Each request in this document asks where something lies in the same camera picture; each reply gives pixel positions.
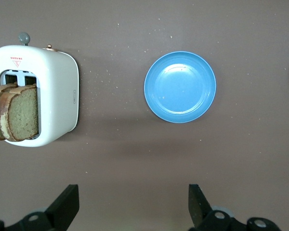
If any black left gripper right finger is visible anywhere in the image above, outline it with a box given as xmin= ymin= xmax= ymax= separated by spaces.
xmin=187 ymin=184 xmax=284 ymax=231

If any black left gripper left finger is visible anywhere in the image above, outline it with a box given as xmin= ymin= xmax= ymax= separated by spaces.
xmin=0 ymin=184 xmax=80 ymax=231

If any blue plate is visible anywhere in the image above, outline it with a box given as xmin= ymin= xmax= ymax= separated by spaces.
xmin=144 ymin=51 xmax=217 ymax=124

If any white toaster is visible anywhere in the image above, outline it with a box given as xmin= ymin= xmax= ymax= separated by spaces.
xmin=0 ymin=32 xmax=80 ymax=148

